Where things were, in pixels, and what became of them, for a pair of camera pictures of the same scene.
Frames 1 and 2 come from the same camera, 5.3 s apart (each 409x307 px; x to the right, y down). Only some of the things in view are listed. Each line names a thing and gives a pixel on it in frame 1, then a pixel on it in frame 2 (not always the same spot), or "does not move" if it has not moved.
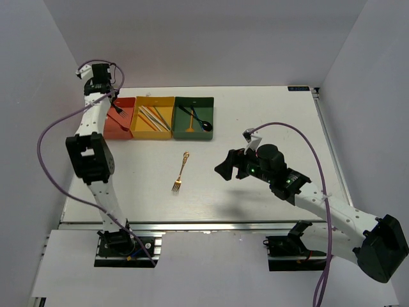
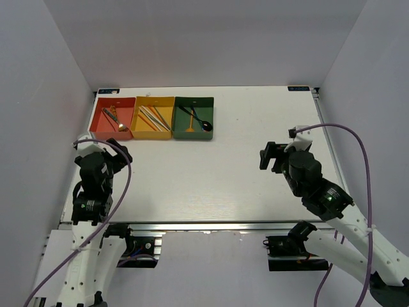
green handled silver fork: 120,111 -> 121,126
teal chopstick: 162,118 does not move
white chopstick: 168,130 does not move
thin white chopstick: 149,118 does not move
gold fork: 177,183 -> 122,126
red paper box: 119,119 does not move
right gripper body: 254,169 -> 280,167
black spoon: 206,126 does not move
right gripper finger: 236,158 -> 267,154
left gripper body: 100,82 -> 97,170
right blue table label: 298,88 does not move
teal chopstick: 159,114 does not move
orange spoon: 191,129 does not move
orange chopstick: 147,122 does not move
